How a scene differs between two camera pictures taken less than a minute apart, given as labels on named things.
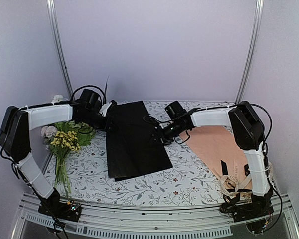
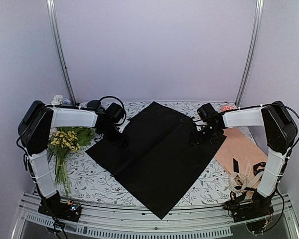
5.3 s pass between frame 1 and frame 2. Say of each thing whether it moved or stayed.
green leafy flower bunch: stayed
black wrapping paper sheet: moved
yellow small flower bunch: stayed
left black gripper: moved
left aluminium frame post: stayed
